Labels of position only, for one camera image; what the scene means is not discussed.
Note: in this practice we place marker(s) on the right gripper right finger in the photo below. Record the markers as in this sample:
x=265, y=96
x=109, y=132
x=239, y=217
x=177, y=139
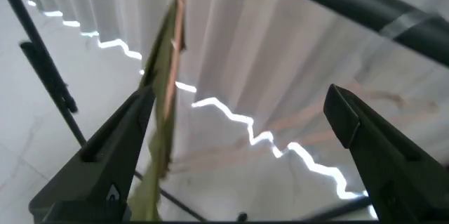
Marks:
x=403, y=189

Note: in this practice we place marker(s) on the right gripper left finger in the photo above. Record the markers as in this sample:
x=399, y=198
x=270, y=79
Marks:
x=87, y=182

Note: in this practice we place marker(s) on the green long-sleeved shirt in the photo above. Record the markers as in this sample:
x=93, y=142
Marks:
x=165, y=129

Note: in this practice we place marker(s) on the pink clothes hanger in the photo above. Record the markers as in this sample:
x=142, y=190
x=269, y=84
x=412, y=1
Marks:
x=301, y=115
x=179, y=24

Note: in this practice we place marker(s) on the black clothes rack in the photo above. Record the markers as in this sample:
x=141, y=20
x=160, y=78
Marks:
x=350, y=3

